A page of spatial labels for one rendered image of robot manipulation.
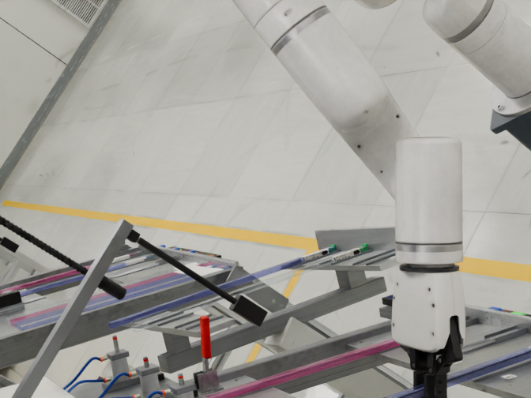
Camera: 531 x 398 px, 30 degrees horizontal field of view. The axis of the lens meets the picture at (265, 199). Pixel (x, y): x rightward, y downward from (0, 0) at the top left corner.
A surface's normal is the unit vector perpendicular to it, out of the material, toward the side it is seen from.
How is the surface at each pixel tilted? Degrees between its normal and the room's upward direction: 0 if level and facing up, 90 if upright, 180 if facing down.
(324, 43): 67
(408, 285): 31
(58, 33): 90
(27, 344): 90
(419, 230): 49
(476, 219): 0
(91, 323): 90
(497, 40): 90
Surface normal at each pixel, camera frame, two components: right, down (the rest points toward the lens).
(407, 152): -0.70, 0.04
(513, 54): 0.18, 0.43
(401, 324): -0.90, 0.02
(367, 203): -0.75, -0.53
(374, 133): 0.44, 0.70
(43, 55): 0.46, 0.03
